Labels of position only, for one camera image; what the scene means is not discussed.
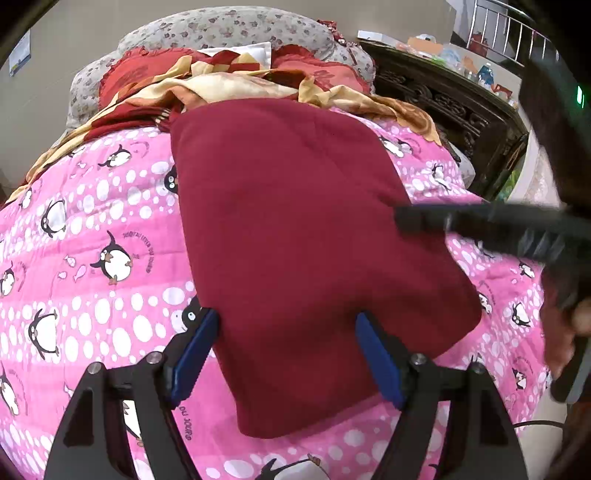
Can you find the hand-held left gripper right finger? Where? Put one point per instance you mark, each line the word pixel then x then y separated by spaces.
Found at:
pixel 378 360

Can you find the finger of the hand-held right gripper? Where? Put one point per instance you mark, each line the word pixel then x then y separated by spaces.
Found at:
pixel 485 224

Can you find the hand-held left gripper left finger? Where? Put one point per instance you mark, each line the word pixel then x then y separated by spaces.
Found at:
pixel 196 350

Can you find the dark red sweater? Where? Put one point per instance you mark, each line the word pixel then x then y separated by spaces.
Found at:
pixel 286 230

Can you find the person's right hand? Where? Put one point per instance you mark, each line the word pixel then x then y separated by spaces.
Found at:
pixel 556 337

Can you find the dark carved wooden headboard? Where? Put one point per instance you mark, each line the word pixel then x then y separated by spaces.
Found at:
pixel 438 101

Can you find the metal railing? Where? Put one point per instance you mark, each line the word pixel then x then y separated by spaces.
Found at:
pixel 498 23

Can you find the pink penguin print blanket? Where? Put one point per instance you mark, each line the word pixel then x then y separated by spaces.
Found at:
pixel 92 221

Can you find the orange cardboard box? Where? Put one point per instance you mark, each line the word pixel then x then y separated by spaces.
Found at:
pixel 425 45

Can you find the white box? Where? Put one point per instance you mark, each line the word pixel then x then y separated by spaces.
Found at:
pixel 378 37

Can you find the red and yellow blanket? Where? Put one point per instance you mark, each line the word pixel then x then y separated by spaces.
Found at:
pixel 221 87

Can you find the red ruffled heart cushion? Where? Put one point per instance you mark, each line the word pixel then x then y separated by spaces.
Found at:
pixel 134 74

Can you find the grey floral pillow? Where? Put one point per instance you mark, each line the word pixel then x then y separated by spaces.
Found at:
pixel 207 27

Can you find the wall poster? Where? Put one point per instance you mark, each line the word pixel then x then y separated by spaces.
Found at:
pixel 20 53

